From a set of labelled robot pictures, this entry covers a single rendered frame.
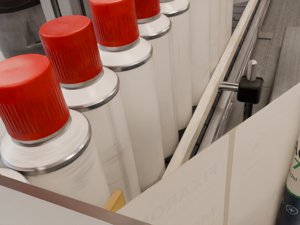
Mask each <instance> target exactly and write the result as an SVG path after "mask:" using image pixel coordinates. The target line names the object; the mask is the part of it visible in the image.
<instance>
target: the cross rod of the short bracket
mask: <svg viewBox="0 0 300 225"><path fill-rule="evenodd" d="M238 85H239V84H238V83H231V82H224V81H220V82H219V84H218V89H219V90H226V91H232V92H237V91H238Z"/></svg>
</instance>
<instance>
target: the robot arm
mask: <svg viewBox="0 0 300 225"><path fill-rule="evenodd" d="M247 1H249V0H233V4H238V3H243V2H247ZM46 22H47V21H46V18H45V14H44V12H43V9H42V5H41V2H40V0H31V1H29V2H28V3H26V4H23V5H21V6H17V7H13V8H0V50H1V52H2V54H3V56H4V58H5V59H8V58H11V57H14V56H18V55H23V54H41V55H44V56H46V54H45V51H44V48H43V45H42V42H41V39H40V36H39V29H40V27H41V26H42V25H43V24H45V23H46Z"/></svg>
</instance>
